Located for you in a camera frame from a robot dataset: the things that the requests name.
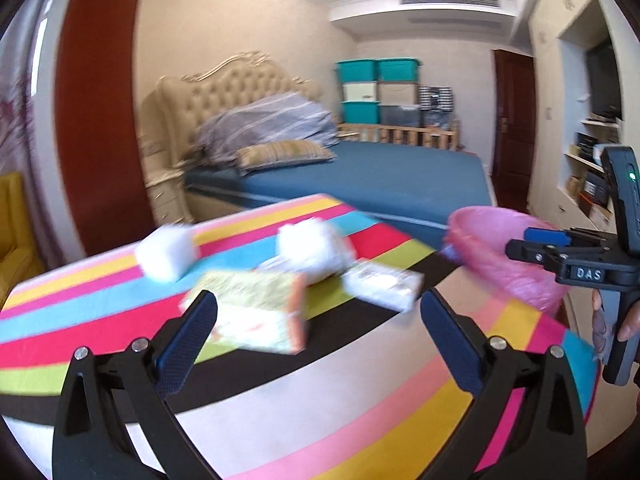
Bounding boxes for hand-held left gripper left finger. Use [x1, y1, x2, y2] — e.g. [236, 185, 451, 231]
[51, 290, 219, 480]

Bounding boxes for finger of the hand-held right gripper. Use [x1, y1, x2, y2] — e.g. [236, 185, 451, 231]
[523, 227, 619, 251]
[505, 239, 569, 281]

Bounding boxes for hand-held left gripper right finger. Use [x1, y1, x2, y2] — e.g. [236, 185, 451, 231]
[420, 290, 587, 480]

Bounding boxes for pink plastic trash bag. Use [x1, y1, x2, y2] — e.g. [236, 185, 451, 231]
[442, 206, 569, 314]

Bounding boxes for printed orange-edged carton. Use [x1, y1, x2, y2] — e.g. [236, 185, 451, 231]
[179, 270, 311, 356]

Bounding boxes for person's right hand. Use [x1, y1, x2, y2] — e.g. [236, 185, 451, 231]
[591, 287, 640, 359]

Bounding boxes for white foam block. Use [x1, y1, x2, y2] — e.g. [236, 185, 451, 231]
[136, 225, 196, 281]

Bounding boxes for white tissue packet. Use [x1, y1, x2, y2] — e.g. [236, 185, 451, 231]
[342, 260, 424, 311]

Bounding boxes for red-brown wooden door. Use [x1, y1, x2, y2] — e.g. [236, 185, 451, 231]
[491, 49, 536, 209]

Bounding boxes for rainbow striped tablecloth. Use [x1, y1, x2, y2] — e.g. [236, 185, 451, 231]
[0, 192, 601, 480]

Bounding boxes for black flat television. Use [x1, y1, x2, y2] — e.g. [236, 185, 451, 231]
[585, 40, 624, 119]

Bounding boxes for cream nightstand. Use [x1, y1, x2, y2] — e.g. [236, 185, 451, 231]
[142, 167, 194, 224]

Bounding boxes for white paper wad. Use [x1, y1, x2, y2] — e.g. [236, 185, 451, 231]
[276, 217, 356, 284]

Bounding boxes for blue bed mattress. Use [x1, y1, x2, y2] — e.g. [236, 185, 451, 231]
[182, 140, 496, 234]

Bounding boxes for blue-grey storage box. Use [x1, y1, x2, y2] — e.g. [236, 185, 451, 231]
[420, 110, 454, 129]

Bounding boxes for yellow leather armchair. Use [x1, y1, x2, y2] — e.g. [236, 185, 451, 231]
[0, 170, 49, 306]

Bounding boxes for brown striped pillow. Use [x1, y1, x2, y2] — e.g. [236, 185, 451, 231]
[234, 140, 337, 177]

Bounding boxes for stack of teal-lidded storage bins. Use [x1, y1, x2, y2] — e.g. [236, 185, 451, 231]
[336, 57, 425, 129]

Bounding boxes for blue-grey striped duvet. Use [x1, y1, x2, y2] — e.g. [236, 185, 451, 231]
[192, 92, 339, 166]

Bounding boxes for red-brown wooden column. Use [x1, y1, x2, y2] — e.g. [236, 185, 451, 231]
[54, 0, 156, 256]

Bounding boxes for ceiling air vent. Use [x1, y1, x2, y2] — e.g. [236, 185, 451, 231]
[398, 0, 503, 9]

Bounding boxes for beige tufted headboard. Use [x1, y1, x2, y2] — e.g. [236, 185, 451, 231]
[155, 51, 324, 171]

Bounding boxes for pink patterned lace curtain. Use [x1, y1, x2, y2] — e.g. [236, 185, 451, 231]
[0, 0, 59, 176]

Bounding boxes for white built-in wall shelf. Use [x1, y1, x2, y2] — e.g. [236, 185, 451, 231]
[559, 115, 626, 232]

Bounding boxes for wooden bed rail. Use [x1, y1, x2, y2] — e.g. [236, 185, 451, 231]
[337, 120, 461, 154]

